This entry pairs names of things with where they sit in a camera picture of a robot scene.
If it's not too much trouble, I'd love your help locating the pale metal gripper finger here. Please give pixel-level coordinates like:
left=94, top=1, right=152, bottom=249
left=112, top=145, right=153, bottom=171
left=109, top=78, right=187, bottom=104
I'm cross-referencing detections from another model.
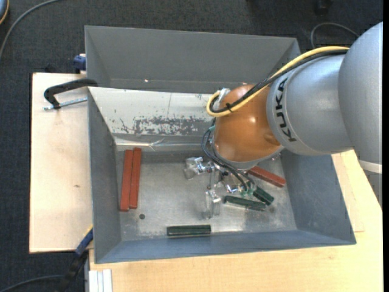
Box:
left=212, top=193, right=222, bottom=217
left=203, top=189, right=214, bottom=220

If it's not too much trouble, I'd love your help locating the dark green flat block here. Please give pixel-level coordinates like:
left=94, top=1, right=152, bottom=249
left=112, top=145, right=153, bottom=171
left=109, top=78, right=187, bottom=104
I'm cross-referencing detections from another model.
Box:
left=252, top=184, right=275, bottom=207
left=166, top=224, right=212, bottom=237
left=223, top=195, right=267, bottom=212

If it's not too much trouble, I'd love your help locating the grey metal bin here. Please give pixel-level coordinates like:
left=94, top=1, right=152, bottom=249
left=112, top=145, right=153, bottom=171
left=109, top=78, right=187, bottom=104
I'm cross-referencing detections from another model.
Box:
left=84, top=25, right=357, bottom=265

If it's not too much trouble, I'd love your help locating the red-brown flat block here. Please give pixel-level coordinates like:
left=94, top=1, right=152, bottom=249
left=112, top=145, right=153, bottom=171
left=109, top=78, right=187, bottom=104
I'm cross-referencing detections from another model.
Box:
left=128, top=147, right=143, bottom=210
left=247, top=165, right=287, bottom=189
left=119, top=149, right=134, bottom=212

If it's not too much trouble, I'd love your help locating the pale wood board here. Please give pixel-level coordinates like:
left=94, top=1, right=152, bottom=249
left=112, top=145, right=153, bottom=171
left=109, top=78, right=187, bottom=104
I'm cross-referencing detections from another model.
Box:
left=29, top=72, right=94, bottom=254

